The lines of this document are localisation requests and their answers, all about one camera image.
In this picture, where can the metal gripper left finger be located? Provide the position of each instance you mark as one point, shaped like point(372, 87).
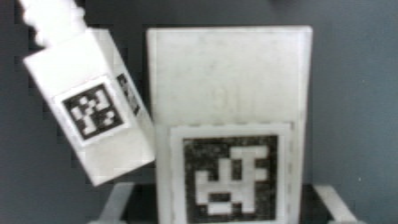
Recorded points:
point(111, 216)

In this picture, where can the white leg on marker sheet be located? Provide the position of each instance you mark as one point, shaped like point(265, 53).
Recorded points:
point(88, 88)

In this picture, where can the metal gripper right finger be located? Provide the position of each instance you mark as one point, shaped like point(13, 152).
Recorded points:
point(342, 214)

